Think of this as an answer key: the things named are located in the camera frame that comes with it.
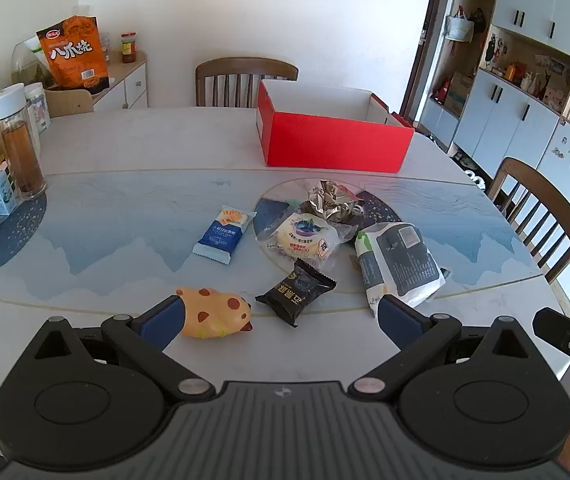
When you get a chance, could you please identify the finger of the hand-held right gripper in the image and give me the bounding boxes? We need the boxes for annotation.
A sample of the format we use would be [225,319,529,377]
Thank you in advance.
[533,307,570,357]

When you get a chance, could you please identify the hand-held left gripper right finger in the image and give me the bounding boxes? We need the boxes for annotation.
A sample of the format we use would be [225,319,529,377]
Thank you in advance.
[349,295,548,402]

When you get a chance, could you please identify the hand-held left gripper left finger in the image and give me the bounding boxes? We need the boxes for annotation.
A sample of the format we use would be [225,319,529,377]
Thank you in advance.
[19,296,216,403]

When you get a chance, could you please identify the yellow spotted toy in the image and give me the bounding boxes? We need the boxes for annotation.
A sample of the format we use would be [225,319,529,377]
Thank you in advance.
[175,287,254,340]

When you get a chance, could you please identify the large white dark packet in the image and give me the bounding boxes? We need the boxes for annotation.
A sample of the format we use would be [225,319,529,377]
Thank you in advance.
[355,222,447,319]

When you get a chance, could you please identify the blue snack packet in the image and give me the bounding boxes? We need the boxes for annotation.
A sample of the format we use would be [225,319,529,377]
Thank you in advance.
[192,205,257,265]

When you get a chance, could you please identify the black snack packet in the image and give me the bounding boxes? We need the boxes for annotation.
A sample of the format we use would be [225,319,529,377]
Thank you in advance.
[255,258,337,328]

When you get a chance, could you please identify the round cake packet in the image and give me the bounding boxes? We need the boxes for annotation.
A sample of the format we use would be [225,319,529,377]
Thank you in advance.
[257,212,352,273]

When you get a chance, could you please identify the silver foil packet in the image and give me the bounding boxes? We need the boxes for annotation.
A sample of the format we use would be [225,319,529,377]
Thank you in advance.
[299,179,364,224]

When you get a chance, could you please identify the red cardboard box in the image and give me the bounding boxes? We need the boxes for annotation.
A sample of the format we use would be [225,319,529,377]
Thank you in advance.
[256,79,416,174]

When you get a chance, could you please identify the brown wooden chair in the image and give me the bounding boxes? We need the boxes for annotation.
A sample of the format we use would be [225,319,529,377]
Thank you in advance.
[487,156,570,283]
[195,57,299,108]

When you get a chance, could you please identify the small blue carton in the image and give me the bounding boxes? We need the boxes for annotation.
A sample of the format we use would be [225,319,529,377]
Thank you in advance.
[0,172,24,216]

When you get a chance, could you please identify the white storage cabinet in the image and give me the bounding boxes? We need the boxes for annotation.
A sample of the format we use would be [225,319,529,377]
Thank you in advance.
[417,0,570,261]

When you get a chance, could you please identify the glass tea bottle white lid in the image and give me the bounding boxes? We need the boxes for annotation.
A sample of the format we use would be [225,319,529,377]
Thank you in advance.
[0,83,47,202]

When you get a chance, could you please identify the red bag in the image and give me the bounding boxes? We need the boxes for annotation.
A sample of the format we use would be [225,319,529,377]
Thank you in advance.
[432,77,454,102]

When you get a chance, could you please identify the light wooden stand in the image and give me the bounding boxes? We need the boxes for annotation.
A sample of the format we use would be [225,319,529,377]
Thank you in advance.
[45,89,95,119]

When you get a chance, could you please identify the white wooden-top sideboard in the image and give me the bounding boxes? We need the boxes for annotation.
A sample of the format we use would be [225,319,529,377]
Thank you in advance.
[45,50,148,111]

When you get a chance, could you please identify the orange snack bag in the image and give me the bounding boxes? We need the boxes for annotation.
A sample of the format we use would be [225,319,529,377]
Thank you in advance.
[36,15,111,93]

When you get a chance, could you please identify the brown door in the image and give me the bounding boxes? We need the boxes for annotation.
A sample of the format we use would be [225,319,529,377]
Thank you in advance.
[399,0,458,127]

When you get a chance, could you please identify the glass dome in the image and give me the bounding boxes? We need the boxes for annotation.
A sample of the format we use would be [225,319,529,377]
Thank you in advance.
[12,39,57,87]

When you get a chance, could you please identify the hanging tote bag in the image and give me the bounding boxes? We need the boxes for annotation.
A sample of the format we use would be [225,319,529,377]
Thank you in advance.
[446,6,475,44]

